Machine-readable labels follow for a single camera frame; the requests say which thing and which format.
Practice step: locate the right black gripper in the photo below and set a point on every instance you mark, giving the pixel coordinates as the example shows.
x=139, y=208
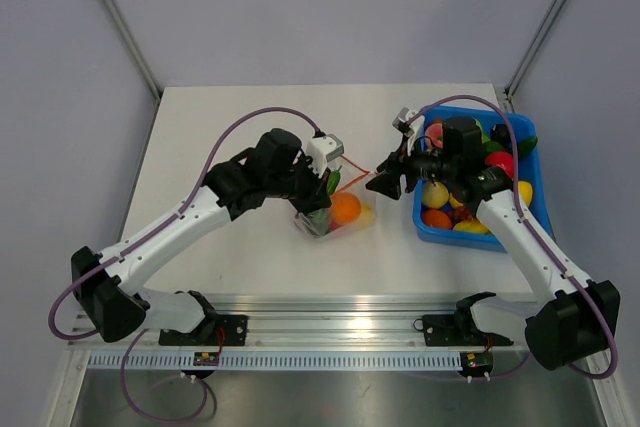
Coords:
x=389, y=184

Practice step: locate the yellow toy bell pepper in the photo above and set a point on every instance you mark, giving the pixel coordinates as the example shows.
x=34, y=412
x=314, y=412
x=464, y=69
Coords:
x=525, y=192

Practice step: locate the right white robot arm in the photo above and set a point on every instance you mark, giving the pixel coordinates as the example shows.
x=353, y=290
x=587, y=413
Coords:
x=577, y=316

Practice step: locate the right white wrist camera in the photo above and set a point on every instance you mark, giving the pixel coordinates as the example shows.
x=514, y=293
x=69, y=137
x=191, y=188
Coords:
x=410, y=125

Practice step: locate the orange toy tomato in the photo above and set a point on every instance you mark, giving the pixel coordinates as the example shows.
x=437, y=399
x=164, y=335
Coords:
x=436, y=219

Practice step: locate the aluminium rail base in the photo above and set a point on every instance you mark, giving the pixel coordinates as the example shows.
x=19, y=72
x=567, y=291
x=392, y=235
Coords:
x=338, y=324

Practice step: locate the red toy apple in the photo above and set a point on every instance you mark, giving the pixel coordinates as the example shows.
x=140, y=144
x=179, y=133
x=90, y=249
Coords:
x=501, y=159

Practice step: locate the yellow toy banana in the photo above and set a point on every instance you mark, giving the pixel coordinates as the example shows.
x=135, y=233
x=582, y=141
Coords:
x=473, y=226

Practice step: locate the orange toy fruit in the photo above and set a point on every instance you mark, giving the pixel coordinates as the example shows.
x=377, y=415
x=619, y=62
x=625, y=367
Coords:
x=345, y=208

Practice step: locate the green toy cucumber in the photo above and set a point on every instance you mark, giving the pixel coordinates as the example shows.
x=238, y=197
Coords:
x=526, y=146

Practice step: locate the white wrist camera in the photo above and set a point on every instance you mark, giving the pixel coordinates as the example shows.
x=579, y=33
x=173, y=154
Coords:
x=410, y=125
x=322, y=150

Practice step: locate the pink toy peach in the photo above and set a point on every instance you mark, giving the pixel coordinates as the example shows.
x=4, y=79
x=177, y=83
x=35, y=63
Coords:
x=435, y=135

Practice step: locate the white slotted cable duct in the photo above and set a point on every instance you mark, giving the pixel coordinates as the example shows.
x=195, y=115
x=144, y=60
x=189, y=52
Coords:
x=279, y=361

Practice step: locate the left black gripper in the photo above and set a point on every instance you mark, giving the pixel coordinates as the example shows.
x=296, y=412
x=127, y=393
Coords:
x=317, y=196

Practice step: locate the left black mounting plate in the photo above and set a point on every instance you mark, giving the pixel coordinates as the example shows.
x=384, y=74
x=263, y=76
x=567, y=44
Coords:
x=225, y=330

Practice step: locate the black mounting plate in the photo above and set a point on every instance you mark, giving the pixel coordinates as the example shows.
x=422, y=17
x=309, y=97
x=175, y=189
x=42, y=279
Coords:
x=225, y=330
x=446, y=330

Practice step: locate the dark red toy grapes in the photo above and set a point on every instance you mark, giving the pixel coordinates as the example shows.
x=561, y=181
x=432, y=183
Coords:
x=460, y=214

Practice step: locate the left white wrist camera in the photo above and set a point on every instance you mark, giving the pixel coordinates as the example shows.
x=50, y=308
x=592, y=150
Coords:
x=322, y=150

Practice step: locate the clear zip top bag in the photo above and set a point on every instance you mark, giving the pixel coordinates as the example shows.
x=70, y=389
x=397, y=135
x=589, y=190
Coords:
x=353, y=180

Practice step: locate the dark toy avocado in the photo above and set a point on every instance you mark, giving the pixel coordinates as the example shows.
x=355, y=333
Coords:
x=500, y=133

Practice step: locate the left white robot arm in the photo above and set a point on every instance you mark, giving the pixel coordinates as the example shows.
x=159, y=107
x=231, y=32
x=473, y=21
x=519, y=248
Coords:
x=111, y=284

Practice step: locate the beige toy pear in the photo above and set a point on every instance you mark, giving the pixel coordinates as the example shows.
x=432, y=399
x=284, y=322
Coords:
x=435, y=195

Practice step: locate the blue plastic bin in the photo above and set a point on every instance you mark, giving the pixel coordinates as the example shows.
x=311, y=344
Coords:
x=529, y=170

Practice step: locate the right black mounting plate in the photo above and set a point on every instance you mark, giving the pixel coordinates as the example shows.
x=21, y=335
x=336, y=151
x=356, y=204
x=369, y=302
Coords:
x=446, y=330

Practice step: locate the green toy chili pepper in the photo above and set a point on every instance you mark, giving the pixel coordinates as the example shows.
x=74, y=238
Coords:
x=319, y=221

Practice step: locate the small green toy pepper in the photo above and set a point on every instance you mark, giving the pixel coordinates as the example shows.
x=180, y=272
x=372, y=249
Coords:
x=333, y=181

